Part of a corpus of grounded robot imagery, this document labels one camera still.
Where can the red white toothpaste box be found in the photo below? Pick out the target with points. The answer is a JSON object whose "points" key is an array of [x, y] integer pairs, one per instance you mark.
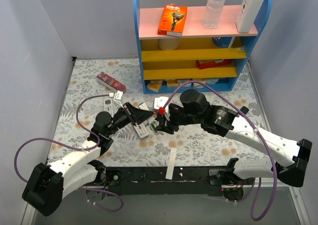
{"points": [[110, 83]]}

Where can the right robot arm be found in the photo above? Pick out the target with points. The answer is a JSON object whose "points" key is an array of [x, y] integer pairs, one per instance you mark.
{"points": [[286, 159]]}

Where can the clear plastic bottle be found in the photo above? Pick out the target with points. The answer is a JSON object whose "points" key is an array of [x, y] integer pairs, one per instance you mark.
{"points": [[213, 12]]}

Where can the blue yellow wooden shelf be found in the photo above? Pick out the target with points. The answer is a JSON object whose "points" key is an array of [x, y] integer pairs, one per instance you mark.
{"points": [[195, 44]]}

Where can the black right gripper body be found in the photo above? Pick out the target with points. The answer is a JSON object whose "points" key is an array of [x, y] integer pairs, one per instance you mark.
{"points": [[172, 116]]}

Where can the white plastic bottle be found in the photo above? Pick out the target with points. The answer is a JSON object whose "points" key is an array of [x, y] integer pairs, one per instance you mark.
{"points": [[247, 14]]}

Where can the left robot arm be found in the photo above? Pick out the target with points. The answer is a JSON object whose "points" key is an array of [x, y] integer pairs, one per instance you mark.
{"points": [[49, 184]]}

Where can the yellow sponge pack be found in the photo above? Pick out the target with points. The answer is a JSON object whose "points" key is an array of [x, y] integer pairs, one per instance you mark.
{"points": [[154, 85]]}

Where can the large white remote control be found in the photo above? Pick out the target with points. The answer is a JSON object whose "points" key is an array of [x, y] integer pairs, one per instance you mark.
{"points": [[108, 106]]}

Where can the red snack box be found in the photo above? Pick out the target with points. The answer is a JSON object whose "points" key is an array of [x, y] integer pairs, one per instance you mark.
{"points": [[206, 64]]}

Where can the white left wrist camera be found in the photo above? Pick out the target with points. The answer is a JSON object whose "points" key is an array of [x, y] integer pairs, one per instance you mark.
{"points": [[117, 96]]}

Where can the black slim remote control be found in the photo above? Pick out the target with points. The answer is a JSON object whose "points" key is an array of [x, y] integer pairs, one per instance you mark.
{"points": [[242, 112]]}

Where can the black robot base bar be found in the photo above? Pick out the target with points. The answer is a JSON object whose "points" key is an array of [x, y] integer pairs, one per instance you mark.
{"points": [[187, 180]]}

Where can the small white remote control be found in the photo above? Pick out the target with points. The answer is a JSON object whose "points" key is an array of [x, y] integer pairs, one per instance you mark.
{"points": [[141, 131]]}

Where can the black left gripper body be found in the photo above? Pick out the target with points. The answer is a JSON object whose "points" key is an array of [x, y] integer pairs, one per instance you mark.
{"points": [[130, 113]]}

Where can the blue paper cup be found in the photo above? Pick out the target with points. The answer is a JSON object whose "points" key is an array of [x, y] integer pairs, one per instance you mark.
{"points": [[223, 42]]}

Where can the white slim battery cover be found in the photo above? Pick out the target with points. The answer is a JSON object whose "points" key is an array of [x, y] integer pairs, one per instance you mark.
{"points": [[171, 163]]}

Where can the white slim remote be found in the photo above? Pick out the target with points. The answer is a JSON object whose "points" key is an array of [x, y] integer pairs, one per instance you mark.
{"points": [[143, 106]]}

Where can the orange razor box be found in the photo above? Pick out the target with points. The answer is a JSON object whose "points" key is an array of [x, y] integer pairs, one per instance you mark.
{"points": [[172, 20]]}

